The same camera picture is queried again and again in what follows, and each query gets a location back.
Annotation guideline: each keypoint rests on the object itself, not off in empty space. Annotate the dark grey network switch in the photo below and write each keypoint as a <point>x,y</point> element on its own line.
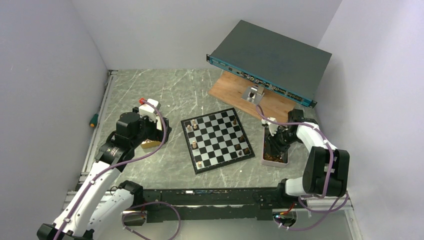
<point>281,64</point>

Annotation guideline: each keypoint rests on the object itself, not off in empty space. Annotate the gold tin tray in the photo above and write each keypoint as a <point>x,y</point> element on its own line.
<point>150,143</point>

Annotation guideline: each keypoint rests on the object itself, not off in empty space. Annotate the wooden board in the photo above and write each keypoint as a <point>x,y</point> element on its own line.
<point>229,89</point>

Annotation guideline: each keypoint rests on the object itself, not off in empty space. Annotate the dark wooden rook piece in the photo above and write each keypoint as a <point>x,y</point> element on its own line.
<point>246,151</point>

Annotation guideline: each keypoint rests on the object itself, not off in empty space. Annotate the orange green screwdriver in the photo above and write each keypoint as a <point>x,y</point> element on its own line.
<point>94,120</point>

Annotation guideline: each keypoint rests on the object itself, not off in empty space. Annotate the white tray with dark pieces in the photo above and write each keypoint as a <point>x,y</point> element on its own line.
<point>278,162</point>

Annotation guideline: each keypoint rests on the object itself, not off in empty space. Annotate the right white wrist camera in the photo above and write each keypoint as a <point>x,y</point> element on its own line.
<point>270,122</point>

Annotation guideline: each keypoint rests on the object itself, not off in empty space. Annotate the black and white chessboard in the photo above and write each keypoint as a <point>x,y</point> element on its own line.
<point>216,138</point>

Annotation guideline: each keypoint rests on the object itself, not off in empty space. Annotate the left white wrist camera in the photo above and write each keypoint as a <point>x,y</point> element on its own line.
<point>148,108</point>

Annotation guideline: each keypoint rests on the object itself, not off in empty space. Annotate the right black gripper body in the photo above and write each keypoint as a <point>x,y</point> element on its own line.
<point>282,140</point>

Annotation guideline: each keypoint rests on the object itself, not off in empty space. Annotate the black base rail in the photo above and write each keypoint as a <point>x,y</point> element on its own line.
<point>258,203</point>

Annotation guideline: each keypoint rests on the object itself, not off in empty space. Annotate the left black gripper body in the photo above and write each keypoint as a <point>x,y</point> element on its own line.
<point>148,130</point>

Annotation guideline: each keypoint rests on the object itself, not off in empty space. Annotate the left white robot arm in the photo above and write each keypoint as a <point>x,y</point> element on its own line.
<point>85,217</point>

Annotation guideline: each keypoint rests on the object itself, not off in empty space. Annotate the silver metal stand bracket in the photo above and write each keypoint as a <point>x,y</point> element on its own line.
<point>254,94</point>

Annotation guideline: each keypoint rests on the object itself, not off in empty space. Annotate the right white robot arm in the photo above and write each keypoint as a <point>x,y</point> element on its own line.
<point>327,167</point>

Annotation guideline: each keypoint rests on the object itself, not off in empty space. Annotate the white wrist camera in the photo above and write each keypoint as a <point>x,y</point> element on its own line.
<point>148,108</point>
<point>270,122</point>

